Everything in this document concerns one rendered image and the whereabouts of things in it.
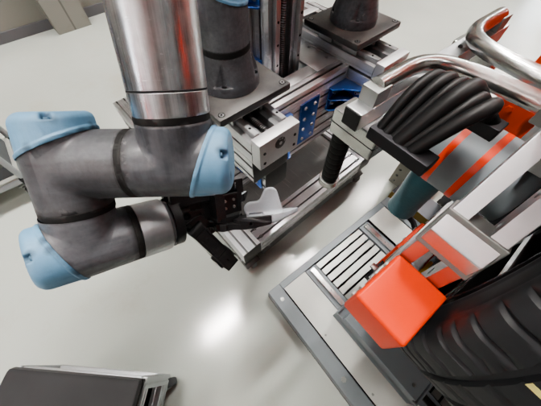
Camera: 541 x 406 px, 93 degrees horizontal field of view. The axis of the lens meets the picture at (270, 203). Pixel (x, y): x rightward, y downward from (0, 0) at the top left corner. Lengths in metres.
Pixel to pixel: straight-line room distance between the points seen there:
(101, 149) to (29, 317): 1.37
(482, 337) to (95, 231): 0.41
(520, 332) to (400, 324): 0.11
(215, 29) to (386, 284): 0.55
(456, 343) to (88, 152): 0.42
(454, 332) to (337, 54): 0.88
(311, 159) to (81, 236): 1.16
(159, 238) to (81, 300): 1.16
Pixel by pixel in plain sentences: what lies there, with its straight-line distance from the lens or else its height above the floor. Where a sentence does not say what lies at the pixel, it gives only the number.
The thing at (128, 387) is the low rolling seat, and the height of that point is 0.34.
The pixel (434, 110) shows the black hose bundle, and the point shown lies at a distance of 0.37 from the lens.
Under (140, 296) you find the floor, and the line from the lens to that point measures 1.38.
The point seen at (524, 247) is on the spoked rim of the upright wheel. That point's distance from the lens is 0.53.
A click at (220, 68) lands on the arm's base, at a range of 0.66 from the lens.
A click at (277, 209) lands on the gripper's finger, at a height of 0.85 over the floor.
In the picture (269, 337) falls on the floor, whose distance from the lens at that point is 1.22.
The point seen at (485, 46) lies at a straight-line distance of 0.57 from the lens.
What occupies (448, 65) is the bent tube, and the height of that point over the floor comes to 1.01.
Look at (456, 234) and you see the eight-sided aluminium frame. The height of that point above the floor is 0.97.
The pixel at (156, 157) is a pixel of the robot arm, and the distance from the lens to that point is 0.27.
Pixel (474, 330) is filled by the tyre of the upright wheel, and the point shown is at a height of 0.94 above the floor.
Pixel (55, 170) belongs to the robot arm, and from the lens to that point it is 0.32.
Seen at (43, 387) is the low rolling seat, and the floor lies 0.34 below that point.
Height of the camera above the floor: 1.22
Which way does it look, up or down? 58 degrees down
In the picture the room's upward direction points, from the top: straight up
